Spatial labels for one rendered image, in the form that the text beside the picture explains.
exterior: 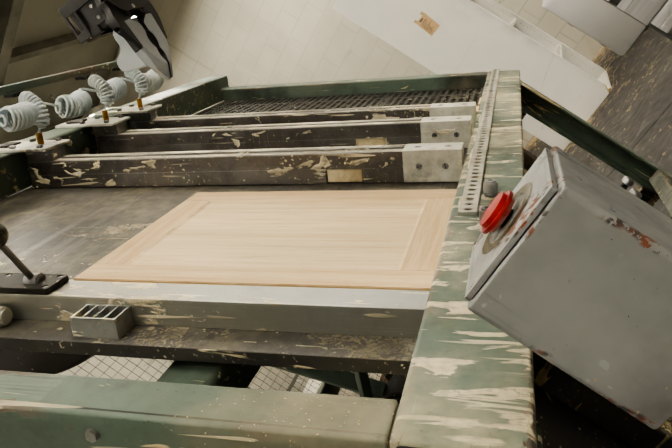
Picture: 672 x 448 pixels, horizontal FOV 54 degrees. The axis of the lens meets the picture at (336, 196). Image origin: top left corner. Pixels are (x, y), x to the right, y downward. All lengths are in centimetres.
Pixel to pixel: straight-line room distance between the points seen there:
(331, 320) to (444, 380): 22
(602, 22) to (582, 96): 443
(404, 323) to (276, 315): 16
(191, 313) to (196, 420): 28
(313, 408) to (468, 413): 14
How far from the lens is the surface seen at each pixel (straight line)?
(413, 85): 263
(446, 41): 506
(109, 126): 201
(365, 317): 82
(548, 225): 48
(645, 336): 52
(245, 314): 87
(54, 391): 75
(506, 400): 63
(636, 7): 67
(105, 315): 95
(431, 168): 140
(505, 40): 501
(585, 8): 67
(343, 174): 144
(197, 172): 156
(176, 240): 119
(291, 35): 689
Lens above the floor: 103
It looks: 3 degrees up
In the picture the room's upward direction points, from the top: 57 degrees counter-clockwise
